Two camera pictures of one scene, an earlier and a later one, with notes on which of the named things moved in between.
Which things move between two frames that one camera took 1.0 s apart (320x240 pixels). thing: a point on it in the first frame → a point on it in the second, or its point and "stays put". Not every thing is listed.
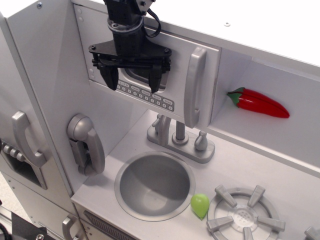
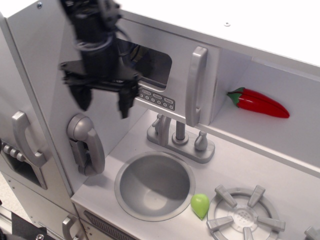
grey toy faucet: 196,147 stays put
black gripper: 131,49 → 100,65
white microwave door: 191,87 stays put
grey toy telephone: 87,145 stays put
